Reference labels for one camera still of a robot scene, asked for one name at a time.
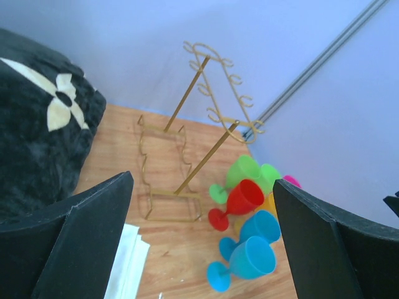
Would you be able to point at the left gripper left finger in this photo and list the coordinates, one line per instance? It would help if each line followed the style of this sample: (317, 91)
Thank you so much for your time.
(67, 249)

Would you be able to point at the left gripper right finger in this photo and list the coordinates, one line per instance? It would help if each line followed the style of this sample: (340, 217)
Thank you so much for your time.
(332, 252)

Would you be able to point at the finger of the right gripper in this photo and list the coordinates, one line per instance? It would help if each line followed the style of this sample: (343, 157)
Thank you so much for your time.
(393, 203)

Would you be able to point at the blue wine glass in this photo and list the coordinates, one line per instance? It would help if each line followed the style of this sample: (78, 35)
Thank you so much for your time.
(252, 259)
(262, 224)

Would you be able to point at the yellow wine glass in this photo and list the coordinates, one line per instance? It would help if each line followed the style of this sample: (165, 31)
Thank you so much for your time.
(238, 223)
(268, 205)

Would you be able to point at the magenta wine glass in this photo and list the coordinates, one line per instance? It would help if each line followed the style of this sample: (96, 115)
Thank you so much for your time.
(292, 180)

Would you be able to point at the red wine glass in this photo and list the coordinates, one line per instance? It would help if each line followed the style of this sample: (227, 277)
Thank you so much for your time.
(244, 198)

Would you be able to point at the green wine glass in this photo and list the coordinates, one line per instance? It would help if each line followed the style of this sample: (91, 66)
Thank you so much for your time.
(268, 175)
(245, 167)

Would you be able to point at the folded white cloth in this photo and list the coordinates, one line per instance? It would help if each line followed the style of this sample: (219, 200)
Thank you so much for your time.
(128, 265)

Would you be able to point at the black floral plush pillow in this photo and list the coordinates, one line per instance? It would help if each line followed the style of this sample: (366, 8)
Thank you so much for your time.
(49, 116)

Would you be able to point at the gold wire glass rack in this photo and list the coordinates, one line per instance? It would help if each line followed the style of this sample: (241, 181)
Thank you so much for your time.
(174, 153)

